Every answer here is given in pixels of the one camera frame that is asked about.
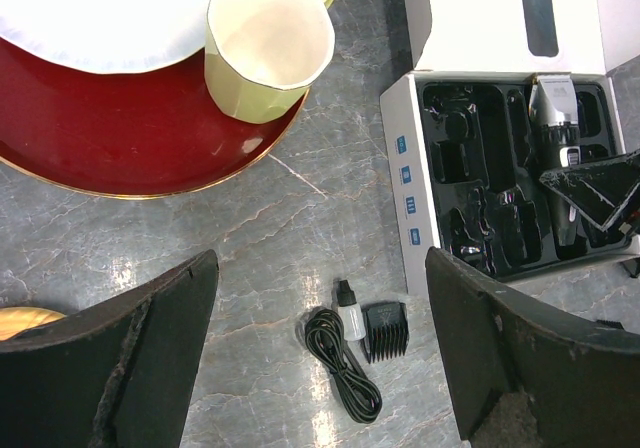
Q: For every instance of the black comb guard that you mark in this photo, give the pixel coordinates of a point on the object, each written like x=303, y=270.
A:
x=387, y=331

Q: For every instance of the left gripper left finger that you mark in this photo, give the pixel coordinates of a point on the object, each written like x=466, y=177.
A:
x=117, y=374

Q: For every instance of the woven bamboo tray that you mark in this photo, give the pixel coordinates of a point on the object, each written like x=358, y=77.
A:
x=15, y=320

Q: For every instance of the white paper plate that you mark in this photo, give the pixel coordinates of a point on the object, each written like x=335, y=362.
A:
x=106, y=36

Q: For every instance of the pale yellow mug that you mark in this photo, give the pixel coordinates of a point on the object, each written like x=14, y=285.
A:
x=261, y=56

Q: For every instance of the black silver hair clipper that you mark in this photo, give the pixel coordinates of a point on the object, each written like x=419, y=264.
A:
x=553, y=113

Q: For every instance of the dark red round tray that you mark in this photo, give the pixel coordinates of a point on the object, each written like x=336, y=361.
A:
x=124, y=135

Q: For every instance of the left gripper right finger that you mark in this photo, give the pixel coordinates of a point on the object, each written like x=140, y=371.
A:
x=521, y=372

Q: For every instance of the white clipper kit box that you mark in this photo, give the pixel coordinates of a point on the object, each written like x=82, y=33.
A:
x=461, y=148

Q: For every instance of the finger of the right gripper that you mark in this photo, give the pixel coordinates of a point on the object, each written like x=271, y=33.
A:
x=604, y=192

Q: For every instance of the small oil bottle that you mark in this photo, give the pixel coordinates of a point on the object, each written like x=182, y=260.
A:
x=350, y=313

